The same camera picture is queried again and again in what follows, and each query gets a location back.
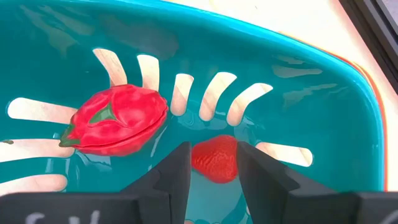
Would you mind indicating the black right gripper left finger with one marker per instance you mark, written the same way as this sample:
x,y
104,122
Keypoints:
x,y
171,186

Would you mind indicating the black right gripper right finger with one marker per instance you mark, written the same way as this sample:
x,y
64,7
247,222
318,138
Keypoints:
x,y
267,193

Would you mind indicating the small pinkish-red strawberry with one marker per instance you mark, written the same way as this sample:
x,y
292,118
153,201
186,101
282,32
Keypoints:
x,y
214,158

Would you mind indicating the red bell pepper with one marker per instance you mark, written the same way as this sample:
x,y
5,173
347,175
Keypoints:
x,y
124,115

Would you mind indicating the teal basket with orange rim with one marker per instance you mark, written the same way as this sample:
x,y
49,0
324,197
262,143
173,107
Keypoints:
x,y
217,40

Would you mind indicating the black aluminium table frame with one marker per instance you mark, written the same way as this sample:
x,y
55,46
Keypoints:
x,y
373,31

